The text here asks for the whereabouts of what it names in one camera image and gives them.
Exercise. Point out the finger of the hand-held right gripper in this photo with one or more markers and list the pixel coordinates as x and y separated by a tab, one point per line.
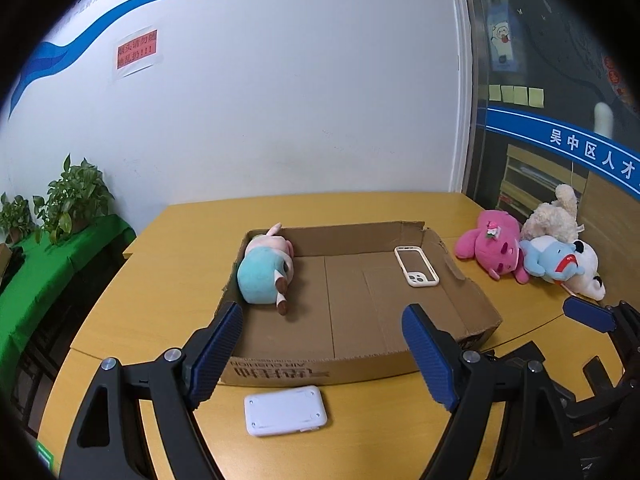
590	312
530	347

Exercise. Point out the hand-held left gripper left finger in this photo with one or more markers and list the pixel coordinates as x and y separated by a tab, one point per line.
217	350

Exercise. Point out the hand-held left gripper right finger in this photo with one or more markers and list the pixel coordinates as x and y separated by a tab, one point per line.
430	355

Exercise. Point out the white plastic device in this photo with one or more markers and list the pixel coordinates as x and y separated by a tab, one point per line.
285	412

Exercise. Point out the brown cardboard box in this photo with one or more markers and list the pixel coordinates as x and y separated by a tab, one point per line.
350	300

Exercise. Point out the wooden desktop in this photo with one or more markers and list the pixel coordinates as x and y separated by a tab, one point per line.
195	225

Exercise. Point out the blue and white dog plush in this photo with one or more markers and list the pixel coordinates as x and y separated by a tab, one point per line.
555	260

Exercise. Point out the white phone case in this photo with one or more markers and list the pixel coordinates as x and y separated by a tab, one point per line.
422	281

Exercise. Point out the teal and pink pig plush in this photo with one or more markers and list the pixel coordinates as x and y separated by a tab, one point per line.
260	275

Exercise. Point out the cream plush toy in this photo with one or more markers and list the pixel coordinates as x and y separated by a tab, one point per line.
547	220

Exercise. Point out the pink plush toy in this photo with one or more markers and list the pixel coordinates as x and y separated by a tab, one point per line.
492	247

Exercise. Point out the wooden shelf behind glass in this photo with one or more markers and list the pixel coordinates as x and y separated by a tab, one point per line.
540	180

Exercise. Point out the green covered side table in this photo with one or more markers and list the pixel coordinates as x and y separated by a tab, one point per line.
45	270

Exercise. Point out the blue window banner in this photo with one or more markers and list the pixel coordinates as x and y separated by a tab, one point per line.
540	127

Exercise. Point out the large potted green plant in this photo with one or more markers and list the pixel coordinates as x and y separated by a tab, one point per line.
70	200

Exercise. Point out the yellow sticky note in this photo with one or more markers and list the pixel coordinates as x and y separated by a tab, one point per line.
495	93
536	98
508	94
521	96

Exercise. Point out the small potted green plant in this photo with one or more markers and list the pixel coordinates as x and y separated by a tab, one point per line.
15	215

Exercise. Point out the blue hanging cartoon card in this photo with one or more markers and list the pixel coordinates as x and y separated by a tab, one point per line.
502	35

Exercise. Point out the red paper wall notice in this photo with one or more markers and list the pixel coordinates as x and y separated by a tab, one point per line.
136	52

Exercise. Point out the blue wave wall decal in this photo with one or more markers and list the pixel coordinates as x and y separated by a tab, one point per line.
125	7

